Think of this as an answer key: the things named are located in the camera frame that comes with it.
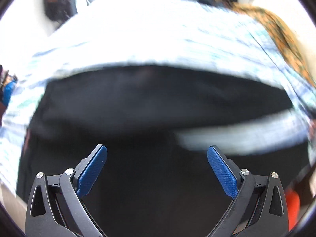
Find black pants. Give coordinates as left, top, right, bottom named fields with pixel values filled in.
left=17, top=66, right=309, bottom=236

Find orange fleece trousers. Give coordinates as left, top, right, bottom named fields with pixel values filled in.
left=285, top=189, right=300, bottom=231

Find clothes pile on cabinet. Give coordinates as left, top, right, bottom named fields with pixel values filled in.
left=1, top=65, right=18, bottom=107

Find orange patterned yellow quilt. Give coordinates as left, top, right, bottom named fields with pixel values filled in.
left=229, top=2, right=315, bottom=87

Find striped blue green bedspread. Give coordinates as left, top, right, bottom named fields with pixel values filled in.
left=1, top=0, right=315, bottom=192

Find dark coats hanging on wall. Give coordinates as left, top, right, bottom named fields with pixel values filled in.
left=43, top=0, right=77, bottom=23

